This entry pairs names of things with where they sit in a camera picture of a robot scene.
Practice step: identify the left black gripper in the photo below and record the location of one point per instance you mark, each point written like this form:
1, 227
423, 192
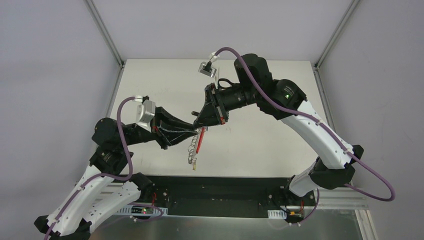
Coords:
159, 131

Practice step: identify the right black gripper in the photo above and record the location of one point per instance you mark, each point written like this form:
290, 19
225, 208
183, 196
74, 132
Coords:
216, 105

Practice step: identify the red keyring holder with rings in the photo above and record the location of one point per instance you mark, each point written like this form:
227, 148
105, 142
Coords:
194, 147

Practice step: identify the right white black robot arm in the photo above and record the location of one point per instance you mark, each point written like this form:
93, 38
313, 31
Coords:
286, 102

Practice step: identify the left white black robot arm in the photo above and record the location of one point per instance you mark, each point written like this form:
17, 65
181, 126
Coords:
109, 182

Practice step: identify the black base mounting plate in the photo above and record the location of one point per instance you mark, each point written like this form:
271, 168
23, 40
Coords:
227, 197

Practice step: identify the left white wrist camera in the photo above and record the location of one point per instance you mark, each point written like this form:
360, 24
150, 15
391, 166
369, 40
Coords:
145, 112

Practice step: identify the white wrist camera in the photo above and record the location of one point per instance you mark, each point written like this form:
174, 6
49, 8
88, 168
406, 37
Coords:
145, 112
209, 70

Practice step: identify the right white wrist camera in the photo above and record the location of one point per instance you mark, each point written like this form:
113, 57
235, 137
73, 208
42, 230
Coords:
209, 70

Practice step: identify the left white cable duct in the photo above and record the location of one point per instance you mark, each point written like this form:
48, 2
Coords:
143, 211

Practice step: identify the white cable duct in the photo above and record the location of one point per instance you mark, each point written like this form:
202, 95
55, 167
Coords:
277, 214
143, 211

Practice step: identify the right white cable duct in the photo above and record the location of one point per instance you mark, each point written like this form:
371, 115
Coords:
277, 214

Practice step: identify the left metal frame post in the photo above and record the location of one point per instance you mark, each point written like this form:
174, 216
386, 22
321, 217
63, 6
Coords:
96, 16

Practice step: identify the metal frame post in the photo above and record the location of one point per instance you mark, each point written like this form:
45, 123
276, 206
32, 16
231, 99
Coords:
96, 16
348, 14

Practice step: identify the right metal frame post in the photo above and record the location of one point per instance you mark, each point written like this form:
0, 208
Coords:
348, 14

